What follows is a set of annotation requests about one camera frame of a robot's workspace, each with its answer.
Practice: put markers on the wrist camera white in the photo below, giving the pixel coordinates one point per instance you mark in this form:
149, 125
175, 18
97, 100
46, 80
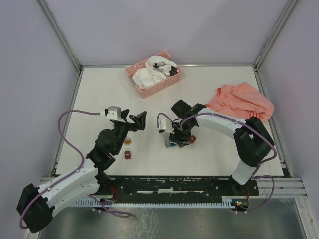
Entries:
112, 113
165, 126

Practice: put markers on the gold bottle lid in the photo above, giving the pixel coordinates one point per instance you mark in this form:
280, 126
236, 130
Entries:
127, 142

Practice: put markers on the white cloth in basket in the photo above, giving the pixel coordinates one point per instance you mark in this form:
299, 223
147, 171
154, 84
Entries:
156, 69

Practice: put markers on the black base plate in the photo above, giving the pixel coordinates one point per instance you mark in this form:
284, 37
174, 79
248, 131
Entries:
174, 189

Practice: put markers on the pink plastic basket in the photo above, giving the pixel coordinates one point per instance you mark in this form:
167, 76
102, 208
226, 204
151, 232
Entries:
157, 87

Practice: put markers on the grey pill box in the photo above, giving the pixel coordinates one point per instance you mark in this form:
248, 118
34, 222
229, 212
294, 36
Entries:
167, 142

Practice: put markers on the red pill box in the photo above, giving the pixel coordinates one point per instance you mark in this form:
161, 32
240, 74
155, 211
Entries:
192, 139
127, 155

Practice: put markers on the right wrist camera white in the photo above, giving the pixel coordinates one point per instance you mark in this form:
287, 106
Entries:
165, 126

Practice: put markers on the pink shirt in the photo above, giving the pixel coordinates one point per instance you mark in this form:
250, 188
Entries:
241, 101

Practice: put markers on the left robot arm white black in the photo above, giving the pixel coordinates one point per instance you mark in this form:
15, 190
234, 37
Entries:
38, 205

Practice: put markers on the red pill box right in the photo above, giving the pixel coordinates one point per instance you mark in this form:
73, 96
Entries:
192, 139

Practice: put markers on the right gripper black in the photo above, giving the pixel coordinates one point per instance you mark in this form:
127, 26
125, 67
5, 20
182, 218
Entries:
176, 137

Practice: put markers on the red pill box left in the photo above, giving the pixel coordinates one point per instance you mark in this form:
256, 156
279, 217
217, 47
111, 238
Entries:
127, 155

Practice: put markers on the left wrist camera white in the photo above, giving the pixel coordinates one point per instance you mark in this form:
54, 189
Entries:
112, 113

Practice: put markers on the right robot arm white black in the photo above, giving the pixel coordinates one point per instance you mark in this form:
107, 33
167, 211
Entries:
253, 142

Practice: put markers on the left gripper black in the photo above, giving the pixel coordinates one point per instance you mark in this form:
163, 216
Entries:
138, 119

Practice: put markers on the white cable duct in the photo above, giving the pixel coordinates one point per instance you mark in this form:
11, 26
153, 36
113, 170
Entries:
89, 202

